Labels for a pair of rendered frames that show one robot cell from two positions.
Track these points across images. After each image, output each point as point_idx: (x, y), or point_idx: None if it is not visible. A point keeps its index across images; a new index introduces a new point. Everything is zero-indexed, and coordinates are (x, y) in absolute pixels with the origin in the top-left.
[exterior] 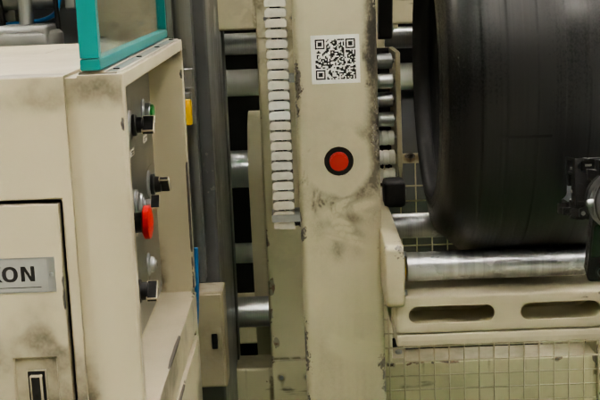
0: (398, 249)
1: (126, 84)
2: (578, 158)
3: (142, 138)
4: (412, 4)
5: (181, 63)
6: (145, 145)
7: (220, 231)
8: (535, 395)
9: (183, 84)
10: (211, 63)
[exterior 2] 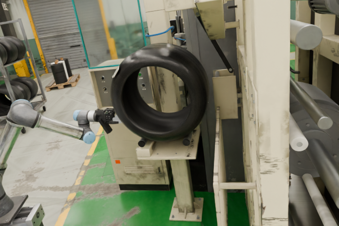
0: None
1: (90, 71)
2: (106, 108)
3: (138, 77)
4: (240, 63)
5: (147, 67)
6: (142, 79)
7: (212, 105)
8: (250, 207)
9: (148, 71)
10: (206, 66)
